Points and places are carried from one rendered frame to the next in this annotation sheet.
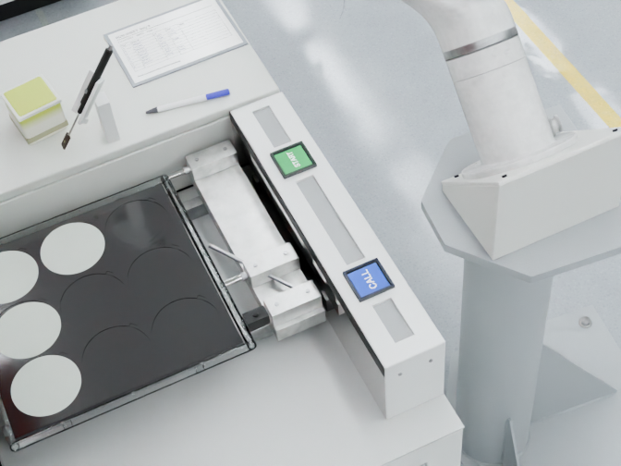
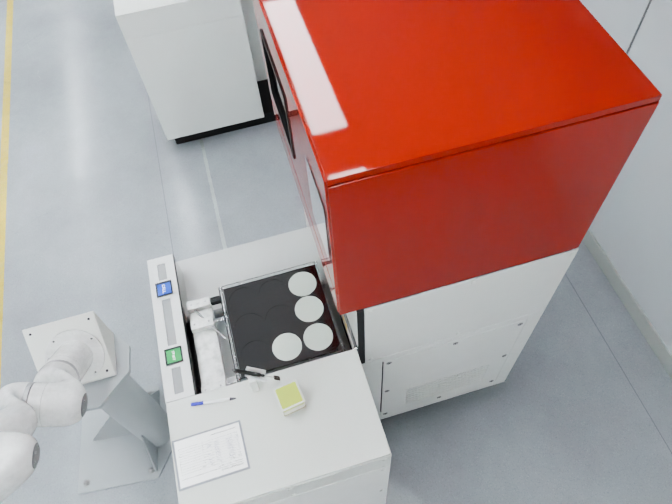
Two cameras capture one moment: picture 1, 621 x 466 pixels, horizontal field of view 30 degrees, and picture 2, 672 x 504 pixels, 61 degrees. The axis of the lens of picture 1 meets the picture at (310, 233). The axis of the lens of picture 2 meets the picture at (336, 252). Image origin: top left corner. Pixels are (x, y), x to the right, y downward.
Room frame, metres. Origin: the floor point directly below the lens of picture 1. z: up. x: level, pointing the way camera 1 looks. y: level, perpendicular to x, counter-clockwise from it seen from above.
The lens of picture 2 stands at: (1.89, 0.67, 2.70)
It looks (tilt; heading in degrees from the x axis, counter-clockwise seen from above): 57 degrees down; 188
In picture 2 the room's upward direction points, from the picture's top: 5 degrees counter-clockwise
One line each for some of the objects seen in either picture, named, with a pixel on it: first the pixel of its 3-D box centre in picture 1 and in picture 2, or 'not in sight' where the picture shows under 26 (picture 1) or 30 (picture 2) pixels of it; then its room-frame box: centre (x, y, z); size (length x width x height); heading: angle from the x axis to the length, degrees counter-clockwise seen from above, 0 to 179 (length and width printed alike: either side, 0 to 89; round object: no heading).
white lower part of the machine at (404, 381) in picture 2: not in sight; (407, 294); (0.66, 0.80, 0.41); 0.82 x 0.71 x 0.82; 20
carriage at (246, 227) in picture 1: (253, 240); (208, 347); (1.14, 0.09, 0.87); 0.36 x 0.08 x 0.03; 20
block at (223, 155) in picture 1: (212, 159); (214, 389); (1.29, 0.15, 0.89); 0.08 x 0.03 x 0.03; 110
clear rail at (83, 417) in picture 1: (136, 395); (268, 275); (0.86, 0.27, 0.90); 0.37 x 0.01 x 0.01; 110
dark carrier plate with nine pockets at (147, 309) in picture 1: (94, 301); (280, 318); (1.03, 0.33, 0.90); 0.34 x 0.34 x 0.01; 20
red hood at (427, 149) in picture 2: not in sight; (419, 112); (0.67, 0.77, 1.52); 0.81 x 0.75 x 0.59; 20
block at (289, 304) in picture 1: (293, 302); (199, 304); (0.99, 0.04, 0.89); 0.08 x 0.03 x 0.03; 110
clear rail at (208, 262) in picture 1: (205, 257); (229, 332); (1.09, 0.16, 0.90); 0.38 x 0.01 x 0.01; 20
